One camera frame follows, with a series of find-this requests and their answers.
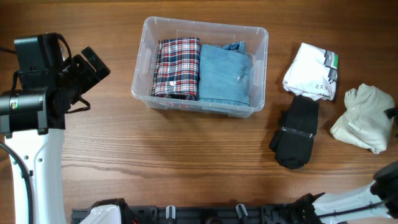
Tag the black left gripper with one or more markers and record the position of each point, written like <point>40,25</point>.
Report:
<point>91,77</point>

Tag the plaid flannel shirt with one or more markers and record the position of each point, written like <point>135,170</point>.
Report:
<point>176,73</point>

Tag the blue denim jeans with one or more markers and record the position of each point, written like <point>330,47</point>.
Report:
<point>224,74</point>

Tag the black garment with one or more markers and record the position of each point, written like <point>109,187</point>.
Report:
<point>293,141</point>

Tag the white printed t-shirt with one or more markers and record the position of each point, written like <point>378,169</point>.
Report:
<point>313,73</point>

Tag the cream cloth garment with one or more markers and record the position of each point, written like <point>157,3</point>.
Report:
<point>365,123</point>

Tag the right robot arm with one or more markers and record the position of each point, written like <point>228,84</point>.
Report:
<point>376,199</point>

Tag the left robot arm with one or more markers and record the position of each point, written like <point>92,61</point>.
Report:
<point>45,88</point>

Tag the clear plastic storage container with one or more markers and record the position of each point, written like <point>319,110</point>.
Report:
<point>159,28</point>

